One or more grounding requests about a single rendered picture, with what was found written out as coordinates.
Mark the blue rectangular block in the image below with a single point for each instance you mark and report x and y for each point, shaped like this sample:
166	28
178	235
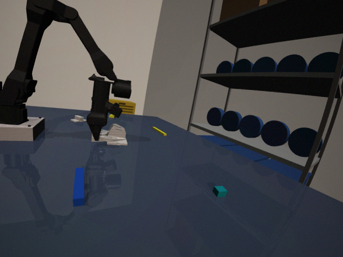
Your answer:
78	191

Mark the small teal block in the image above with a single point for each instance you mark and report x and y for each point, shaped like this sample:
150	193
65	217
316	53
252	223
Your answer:
219	191

